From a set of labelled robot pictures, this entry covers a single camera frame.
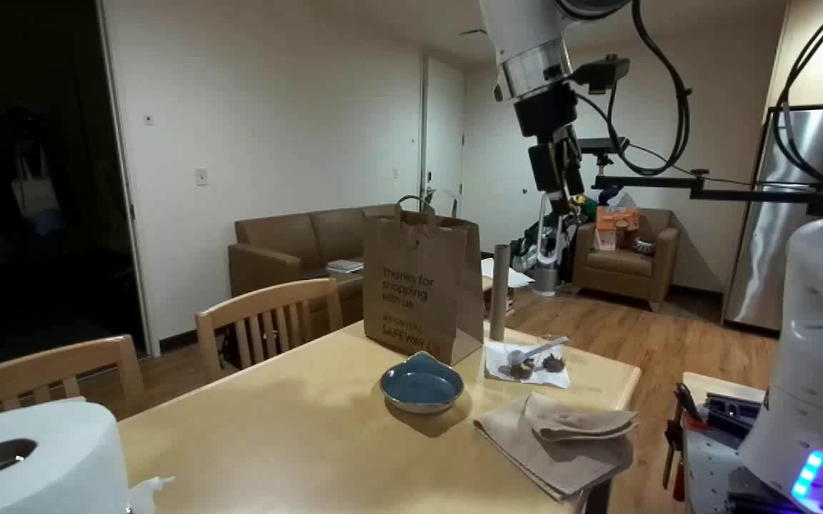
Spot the orange package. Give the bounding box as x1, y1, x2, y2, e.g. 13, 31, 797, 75
593, 204, 647, 255

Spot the dark teal plate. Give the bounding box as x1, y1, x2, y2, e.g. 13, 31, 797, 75
378, 352, 465, 418

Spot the cardboard tube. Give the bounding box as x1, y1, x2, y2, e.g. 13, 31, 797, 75
488, 244, 514, 345

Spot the white door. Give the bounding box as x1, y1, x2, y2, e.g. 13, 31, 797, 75
421, 53, 470, 217

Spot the beige cloth towel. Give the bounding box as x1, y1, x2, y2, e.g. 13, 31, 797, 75
471, 392, 640, 505

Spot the white hanging tote bag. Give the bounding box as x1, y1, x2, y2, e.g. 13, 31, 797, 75
8, 147, 64, 241

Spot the white coffee table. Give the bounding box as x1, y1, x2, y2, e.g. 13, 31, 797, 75
478, 255, 538, 295

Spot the red black clamp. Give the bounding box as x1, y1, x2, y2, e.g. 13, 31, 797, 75
660, 381, 708, 504

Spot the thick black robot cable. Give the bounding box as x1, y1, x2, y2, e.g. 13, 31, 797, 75
555, 0, 697, 181

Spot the white paper towel roll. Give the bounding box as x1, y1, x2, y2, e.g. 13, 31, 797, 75
0, 397, 134, 514

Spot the brown armchair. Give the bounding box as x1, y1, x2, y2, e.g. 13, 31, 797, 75
571, 207, 683, 310

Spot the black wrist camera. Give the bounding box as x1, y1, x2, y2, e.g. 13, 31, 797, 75
570, 55, 634, 97

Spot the stainless steel refrigerator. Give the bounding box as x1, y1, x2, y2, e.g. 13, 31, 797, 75
720, 101, 823, 337

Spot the wooden slat chair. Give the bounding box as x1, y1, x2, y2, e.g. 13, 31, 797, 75
0, 332, 148, 428
191, 275, 347, 384

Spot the white item on sofa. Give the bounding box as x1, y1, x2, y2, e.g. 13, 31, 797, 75
324, 258, 365, 280

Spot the robot mounting stand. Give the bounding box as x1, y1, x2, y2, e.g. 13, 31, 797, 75
678, 368, 794, 514

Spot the white paper napkin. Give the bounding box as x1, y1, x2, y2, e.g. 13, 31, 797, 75
481, 337, 575, 394

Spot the brown paper bag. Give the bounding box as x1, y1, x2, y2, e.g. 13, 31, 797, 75
361, 193, 485, 368

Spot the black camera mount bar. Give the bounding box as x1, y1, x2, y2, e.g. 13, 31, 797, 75
593, 170, 823, 210

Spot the black cable at fridge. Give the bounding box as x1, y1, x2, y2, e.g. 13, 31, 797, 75
770, 0, 823, 194

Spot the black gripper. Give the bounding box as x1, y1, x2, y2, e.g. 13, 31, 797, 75
513, 81, 590, 220

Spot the metal spoon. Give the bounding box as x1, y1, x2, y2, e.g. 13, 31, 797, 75
505, 337, 570, 378

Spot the brown sofa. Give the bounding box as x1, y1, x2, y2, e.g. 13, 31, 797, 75
227, 201, 407, 325

